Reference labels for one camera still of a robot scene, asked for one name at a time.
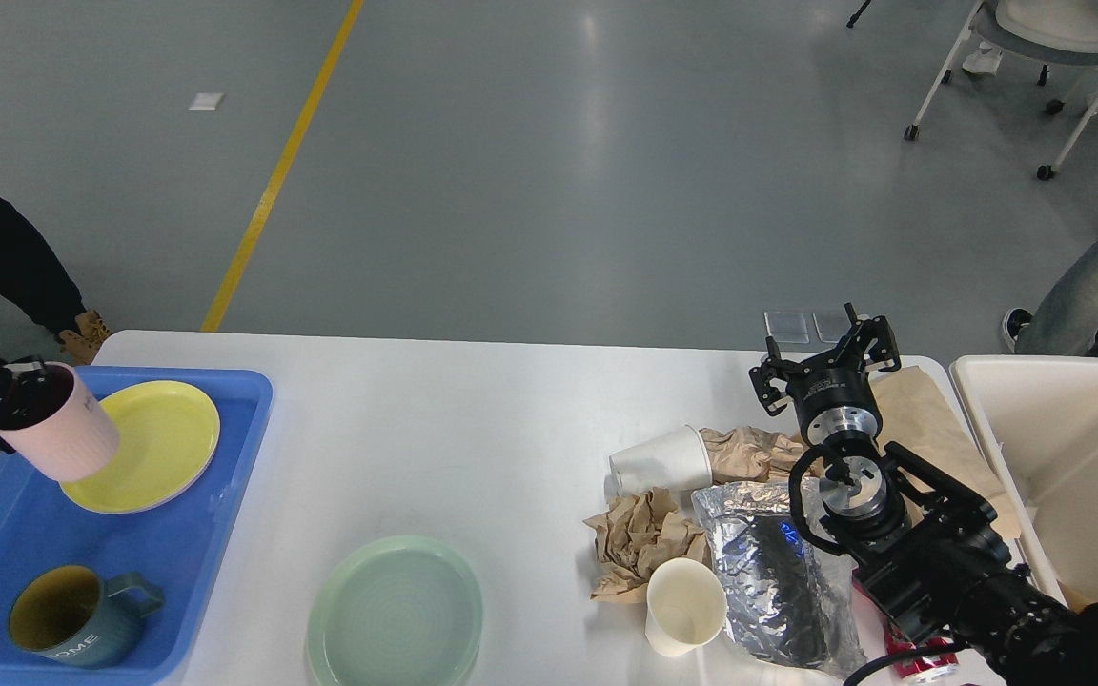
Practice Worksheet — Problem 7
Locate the crumpled brown paper front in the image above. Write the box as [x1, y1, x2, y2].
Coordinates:
[583, 487, 713, 604]

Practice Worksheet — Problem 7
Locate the flat brown paper bag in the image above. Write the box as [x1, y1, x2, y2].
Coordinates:
[871, 366, 1023, 539]

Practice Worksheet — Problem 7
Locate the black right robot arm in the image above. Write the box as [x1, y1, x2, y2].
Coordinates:
[749, 304, 1098, 685]

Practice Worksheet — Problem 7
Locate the crumpled brown paper back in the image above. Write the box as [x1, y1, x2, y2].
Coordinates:
[699, 426, 807, 485]

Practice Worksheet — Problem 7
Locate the blue plastic tray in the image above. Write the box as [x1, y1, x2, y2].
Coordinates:
[0, 366, 272, 685]

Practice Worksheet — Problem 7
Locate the silver foil bag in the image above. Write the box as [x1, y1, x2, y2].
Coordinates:
[690, 479, 866, 681]

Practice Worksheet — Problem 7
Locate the person in black clothes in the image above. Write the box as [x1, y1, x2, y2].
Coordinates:
[0, 196, 111, 366]

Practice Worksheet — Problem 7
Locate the teal mug yellow inside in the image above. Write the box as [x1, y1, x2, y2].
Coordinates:
[5, 565, 166, 670]

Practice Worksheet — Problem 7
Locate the pink mug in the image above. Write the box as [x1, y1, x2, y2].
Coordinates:
[0, 363, 119, 482]

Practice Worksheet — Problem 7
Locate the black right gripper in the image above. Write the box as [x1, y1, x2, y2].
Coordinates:
[748, 303, 901, 446]

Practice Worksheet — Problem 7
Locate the red soda can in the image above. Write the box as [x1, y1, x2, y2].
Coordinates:
[843, 612, 960, 685]

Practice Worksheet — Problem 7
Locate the white paper cup lying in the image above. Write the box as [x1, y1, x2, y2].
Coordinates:
[609, 425, 713, 496]

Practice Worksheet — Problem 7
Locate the yellow plate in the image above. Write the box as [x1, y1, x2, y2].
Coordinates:
[60, 379, 219, 515]

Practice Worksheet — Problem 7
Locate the floor outlet plate left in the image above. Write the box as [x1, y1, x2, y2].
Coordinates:
[763, 310, 811, 346]

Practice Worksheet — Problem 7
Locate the floor outlet plate right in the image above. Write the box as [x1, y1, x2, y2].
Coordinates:
[813, 310, 869, 346]

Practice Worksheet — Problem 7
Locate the green plate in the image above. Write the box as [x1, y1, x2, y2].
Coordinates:
[305, 535, 483, 685]

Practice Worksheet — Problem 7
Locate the white rolling chair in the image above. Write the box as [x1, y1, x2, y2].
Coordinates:
[904, 1, 1098, 142]

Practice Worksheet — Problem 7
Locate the crumpled brown paper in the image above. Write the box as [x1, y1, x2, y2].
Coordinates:
[699, 426, 807, 485]
[583, 487, 713, 604]

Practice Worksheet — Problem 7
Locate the floor outlet plate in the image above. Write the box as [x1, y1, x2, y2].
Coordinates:
[813, 310, 869, 346]
[763, 310, 811, 346]

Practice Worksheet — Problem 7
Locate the white plastic bin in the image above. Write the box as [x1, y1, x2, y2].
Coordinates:
[950, 355, 1098, 604]

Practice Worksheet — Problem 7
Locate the white paper cup upright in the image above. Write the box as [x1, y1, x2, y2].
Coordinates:
[645, 556, 727, 657]

